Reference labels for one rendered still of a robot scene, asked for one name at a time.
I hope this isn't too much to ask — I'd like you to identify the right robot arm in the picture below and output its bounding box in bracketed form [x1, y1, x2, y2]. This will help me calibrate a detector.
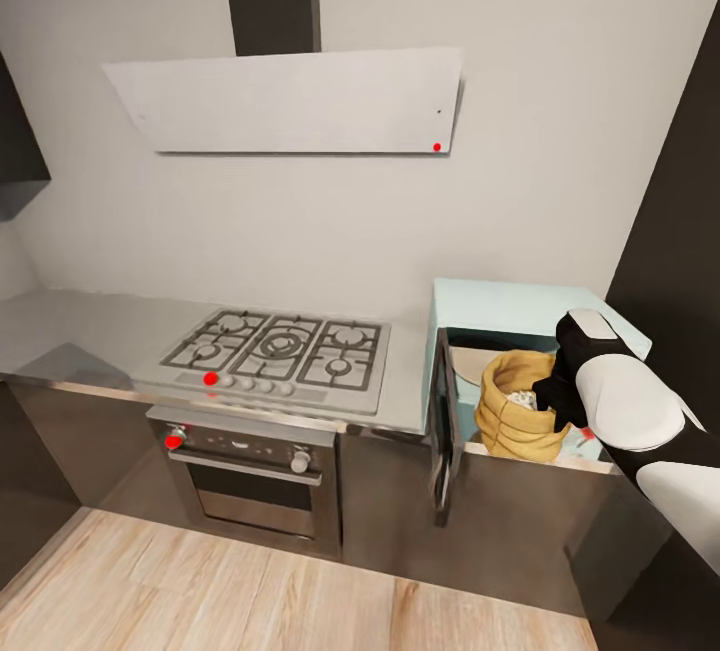
[532, 308, 720, 576]

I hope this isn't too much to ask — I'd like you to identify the microwave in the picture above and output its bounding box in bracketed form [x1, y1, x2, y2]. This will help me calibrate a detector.
[427, 278, 652, 529]

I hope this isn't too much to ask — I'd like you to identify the popcorn bag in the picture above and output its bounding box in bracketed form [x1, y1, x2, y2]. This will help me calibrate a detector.
[474, 350, 573, 463]

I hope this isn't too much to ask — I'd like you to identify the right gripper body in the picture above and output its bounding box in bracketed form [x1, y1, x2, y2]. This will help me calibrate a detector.
[532, 370, 588, 428]

